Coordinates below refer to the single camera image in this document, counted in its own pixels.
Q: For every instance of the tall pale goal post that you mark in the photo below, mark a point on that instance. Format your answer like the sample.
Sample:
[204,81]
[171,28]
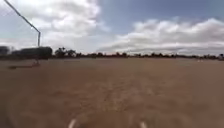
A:
[38,38]

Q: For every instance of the brown dirt field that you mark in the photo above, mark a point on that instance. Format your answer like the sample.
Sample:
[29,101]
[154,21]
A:
[113,90]

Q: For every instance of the row of trees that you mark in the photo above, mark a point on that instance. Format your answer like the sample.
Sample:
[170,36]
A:
[133,55]

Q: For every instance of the robot's own part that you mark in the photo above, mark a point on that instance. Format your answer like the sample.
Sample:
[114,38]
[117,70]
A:
[71,124]
[143,125]

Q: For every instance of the dark low building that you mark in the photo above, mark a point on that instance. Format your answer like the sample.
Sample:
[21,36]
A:
[33,52]

